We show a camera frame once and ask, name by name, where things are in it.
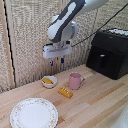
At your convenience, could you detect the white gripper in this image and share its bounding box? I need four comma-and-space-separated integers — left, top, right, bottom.
42, 40, 72, 67

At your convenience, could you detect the white bowl with hot dog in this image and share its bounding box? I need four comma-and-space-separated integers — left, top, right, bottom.
41, 75, 58, 89

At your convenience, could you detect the white floral-rimmed plate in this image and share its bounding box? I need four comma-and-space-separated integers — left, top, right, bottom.
9, 97, 59, 128

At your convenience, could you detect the pink mug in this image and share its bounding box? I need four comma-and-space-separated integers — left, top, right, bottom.
68, 72, 86, 91

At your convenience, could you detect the yellow toy bread loaf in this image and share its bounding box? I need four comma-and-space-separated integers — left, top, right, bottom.
57, 86, 74, 99

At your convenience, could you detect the black toaster oven box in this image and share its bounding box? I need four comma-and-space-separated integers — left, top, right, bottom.
85, 27, 128, 81

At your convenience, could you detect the black cable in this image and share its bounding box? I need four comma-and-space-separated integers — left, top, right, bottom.
71, 2, 128, 48

